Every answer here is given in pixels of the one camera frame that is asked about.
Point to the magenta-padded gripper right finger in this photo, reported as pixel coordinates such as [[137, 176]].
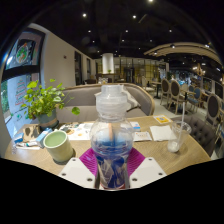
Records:
[[146, 171]]

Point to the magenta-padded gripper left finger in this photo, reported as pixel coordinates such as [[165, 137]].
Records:
[[78, 171]]

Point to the clear blue-labelled water bottle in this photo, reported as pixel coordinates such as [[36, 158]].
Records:
[[111, 143]]

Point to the pale green ceramic cup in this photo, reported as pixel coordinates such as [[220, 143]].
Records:
[[59, 148]]

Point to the white printed leaflet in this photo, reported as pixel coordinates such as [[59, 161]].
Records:
[[142, 136]]

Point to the white paper napkin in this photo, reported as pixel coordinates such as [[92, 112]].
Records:
[[160, 133]]

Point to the clear plastic cup with straw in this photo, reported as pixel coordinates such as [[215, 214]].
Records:
[[176, 136]]

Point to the small blue white carton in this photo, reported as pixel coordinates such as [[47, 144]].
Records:
[[43, 137]]

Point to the yellow square card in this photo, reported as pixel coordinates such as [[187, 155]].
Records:
[[162, 119]]

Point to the dark grey tufted chair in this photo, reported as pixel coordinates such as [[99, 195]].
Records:
[[200, 130]]

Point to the grey curved sofa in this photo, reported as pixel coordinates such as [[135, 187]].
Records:
[[80, 100]]

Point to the green potted plant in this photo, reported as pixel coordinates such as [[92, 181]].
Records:
[[41, 100]]

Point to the group of round-backed dining chairs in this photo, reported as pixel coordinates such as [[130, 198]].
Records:
[[173, 91]]

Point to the white round pillar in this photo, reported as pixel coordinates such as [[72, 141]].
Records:
[[107, 63]]

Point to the group of ceiling spotlights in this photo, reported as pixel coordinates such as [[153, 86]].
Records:
[[126, 30]]

